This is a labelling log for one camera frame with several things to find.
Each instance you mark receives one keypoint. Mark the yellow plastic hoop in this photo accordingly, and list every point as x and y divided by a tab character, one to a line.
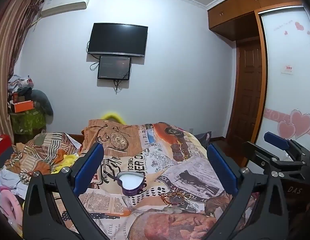
112	116

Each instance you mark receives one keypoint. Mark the gold ring jewelry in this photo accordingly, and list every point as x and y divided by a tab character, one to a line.
187	196

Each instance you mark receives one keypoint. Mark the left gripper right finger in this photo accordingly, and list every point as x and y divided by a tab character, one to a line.
269	217

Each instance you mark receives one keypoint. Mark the wooden wardrobe cabinet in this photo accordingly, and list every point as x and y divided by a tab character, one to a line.
236	20

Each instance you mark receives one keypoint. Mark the striped brown curtain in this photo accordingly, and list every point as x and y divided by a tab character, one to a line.
16	17

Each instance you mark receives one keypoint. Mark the black wall television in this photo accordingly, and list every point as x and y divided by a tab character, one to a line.
118	39

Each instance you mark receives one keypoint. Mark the white sliding wardrobe door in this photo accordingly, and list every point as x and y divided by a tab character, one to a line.
287	105

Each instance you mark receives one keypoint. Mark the white air conditioner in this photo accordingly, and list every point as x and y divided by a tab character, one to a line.
53	7

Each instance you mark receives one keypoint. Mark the purple heart jewelry box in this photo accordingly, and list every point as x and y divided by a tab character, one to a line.
130	182

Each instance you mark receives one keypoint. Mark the striped patchwork blanket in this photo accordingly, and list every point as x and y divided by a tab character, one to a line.
43	153

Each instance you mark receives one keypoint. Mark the small wall monitor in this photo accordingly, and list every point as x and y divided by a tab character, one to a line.
114	67

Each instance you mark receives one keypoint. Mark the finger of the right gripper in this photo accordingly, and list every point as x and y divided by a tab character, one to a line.
267	161
277	141

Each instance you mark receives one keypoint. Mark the brown wooden door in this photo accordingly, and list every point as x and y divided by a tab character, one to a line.
246	97

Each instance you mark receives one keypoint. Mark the newspaper print quilt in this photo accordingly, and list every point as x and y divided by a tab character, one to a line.
173	162

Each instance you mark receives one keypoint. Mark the orange box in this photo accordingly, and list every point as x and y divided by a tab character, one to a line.
22	106

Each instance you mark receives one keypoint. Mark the red white box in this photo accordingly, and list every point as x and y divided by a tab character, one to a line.
5	143

